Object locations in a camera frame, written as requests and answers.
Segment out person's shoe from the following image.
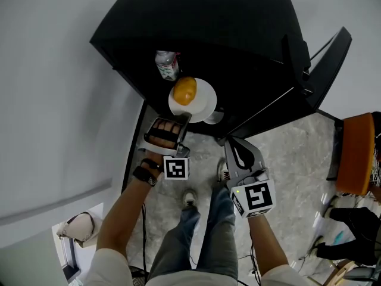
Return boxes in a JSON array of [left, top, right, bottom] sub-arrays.
[[308, 235, 325, 257], [182, 188, 199, 211], [216, 157, 232, 187], [323, 195, 340, 219]]

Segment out large white plate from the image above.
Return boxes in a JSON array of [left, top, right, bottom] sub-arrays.
[[168, 77, 218, 123]]

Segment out black smartwatch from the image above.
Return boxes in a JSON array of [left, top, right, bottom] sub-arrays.
[[132, 165, 152, 184]]

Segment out person's right shoe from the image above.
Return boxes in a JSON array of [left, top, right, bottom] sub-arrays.
[[216, 157, 232, 187]]

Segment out black mini fridge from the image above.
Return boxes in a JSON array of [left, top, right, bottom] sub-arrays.
[[89, 0, 353, 139]]

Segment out person's left forearm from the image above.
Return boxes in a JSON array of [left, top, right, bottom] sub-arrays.
[[95, 150, 163, 257]]

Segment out black wrist band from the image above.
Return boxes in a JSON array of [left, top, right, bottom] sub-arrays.
[[140, 158, 164, 172]]

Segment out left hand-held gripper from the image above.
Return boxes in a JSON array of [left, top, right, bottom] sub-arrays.
[[138, 111, 193, 181]]

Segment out black and white striped garment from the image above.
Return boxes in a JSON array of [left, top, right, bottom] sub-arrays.
[[368, 147, 381, 187]]

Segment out orange armchair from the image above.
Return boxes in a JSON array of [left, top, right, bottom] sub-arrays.
[[326, 113, 381, 197]]

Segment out person's white shirt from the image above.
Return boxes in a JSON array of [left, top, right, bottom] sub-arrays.
[[83, 247, 313, 286]]

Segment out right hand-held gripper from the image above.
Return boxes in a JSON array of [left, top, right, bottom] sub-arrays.
[[224, 136, 277, 219]]

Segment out person's right forearm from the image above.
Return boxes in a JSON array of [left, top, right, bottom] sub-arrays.
[[246, 213, 289, 275]]

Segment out orange fruit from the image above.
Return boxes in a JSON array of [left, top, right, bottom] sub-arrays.
[[173, 76, 198, 106]]

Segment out white bowl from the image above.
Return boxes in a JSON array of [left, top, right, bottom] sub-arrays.
[[204, 107, 224, 125]]

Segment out person's left hand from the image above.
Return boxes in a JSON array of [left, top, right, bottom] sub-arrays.
[[148, 118, 183, 148]]

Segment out black cable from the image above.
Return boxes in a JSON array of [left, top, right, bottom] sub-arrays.
[[141, 203, 149, 279], [238, 234, 263, 286]]

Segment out beige handbag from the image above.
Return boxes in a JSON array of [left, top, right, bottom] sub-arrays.
[[55, 212, 96, 248]]

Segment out person's left shoe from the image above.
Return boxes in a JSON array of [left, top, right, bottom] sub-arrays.
[[182, 188, 199, 211]]

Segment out person's blue jeans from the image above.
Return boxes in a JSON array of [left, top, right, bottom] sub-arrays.
[[148, 186, 239, 279]]

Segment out clear plastic bottle red label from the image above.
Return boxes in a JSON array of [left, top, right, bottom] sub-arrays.
[[154, 50, 180, 82]]

